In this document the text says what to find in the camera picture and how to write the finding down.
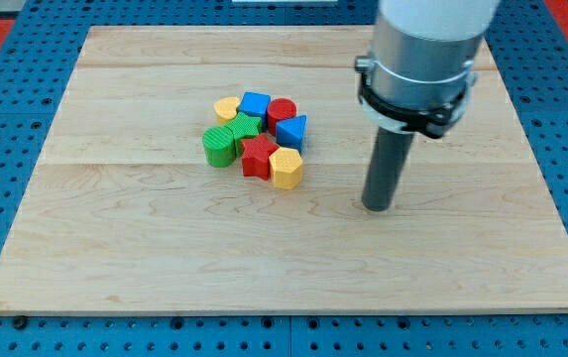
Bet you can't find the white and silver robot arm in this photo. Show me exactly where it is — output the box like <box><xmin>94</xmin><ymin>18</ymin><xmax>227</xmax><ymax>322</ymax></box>
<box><xmin>354</xmin><ymin>0</ymin><xmax>500</xmax><ymax>139</ymax></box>

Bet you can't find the red cylinder block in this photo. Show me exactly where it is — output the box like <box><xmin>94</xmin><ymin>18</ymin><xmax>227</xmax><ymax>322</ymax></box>
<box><xmin>267</xmin><ymin>98</ymin><xmax>297</xmax><ymax>136</ymax></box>

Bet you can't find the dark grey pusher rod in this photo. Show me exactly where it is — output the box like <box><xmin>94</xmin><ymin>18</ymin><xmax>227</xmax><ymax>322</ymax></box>
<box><xmin>362</xmin><ymin>128</ymin><xmax>414</xmax><ymax>212</ymax></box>

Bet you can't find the blue cube block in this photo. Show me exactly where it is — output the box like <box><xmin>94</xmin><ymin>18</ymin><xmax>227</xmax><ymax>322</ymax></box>
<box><xmin>238</xmin><ymin>91</ymin><xmax>271</xmax><ymax>131</ymax></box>

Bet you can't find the yellow heart block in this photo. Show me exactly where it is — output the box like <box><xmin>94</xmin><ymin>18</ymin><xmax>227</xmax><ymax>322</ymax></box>
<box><xmin>213</xmin><ymin>96</ymin><xmax>241</xmax><ymax>126</ymax></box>

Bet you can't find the green cylinder block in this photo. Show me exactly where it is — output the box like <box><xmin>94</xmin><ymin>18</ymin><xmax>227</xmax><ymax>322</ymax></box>
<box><xmin>202</xmin><ymin>126</ymin><xmax>236</xmax><ymax>168</ymax></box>

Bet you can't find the green star block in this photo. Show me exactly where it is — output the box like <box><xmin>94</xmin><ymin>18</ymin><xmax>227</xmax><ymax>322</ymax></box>
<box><xmin>225</xmin><ymin>112</ymin><xmax>262</xmax><ymax>157</ymax></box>

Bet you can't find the blue triangle block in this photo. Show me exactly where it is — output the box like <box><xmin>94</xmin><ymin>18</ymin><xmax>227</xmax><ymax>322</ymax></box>
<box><xmin>276</xmin><ymin>115</ymin><xmax>307</xmax><ymax>154</ymax></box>

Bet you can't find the black clamp ring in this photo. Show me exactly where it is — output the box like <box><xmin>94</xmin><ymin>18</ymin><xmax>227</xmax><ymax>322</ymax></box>
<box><xmin>354</xmin><ymin>55</ymin><xmax>478</xmax><ymax>140</ymax></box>

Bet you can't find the yellow hexagon block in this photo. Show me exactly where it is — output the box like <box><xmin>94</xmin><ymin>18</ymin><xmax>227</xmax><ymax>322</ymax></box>
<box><xmin>269</xmin><ymin>147</ymin><xmax>303</xmax><ymax>189</ymax></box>

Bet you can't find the red star block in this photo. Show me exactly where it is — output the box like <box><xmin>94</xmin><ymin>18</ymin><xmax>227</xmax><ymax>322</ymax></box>
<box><xmin>241</xmin><ymin>133</ymin><xmax>279</xmax><ymax>180</ymax></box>

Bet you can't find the light wooden board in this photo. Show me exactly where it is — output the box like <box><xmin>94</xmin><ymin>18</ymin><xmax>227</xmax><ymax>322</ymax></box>
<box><xmin>0</xmin><ymin>26</ymin><xmax>568</xmax><ymax>316</ymax></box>

